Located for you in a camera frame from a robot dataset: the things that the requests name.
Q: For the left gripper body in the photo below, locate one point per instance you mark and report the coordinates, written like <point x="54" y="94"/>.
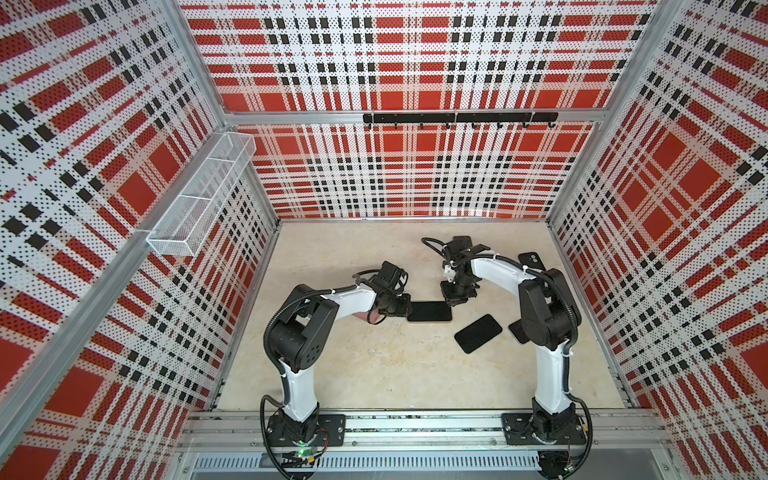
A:
<point x="396" y="305"/>

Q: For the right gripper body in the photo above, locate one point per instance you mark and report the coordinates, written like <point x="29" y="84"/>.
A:
<point x="459" y="290"/>

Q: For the black phone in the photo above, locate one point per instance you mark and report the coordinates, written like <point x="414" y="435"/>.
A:
<point x="430" y="311"/>
<point x="477" y="334"/>

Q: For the pink case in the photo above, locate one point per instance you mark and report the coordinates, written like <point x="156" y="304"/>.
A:
<point x="360" y="315"/>

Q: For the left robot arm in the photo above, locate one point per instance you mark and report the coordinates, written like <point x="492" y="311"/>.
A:
<point x="296" y="336"/>

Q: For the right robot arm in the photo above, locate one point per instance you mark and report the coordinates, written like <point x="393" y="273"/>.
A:
<point x="549" y="320"/>

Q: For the black textured phone case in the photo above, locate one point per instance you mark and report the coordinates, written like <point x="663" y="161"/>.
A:
<point x="517" y="330"/>

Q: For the black phone case far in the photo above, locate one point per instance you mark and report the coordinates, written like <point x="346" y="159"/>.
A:
<point x="532" y="260"/>

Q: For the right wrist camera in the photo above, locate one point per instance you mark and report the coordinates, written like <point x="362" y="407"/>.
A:
<point x="449" y="272"/>

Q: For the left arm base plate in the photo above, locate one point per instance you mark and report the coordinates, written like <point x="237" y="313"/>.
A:
<point x="317" y="431"/>

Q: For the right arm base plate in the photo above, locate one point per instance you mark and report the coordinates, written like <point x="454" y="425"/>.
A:
<point x="540" y="428"/>

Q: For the black hook rail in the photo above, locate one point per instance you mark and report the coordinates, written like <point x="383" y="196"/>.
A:
<point x="524" y="118"/>

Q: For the white wire mesh basket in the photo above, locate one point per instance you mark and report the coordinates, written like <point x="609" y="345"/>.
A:
<point x="183" y="228"/>

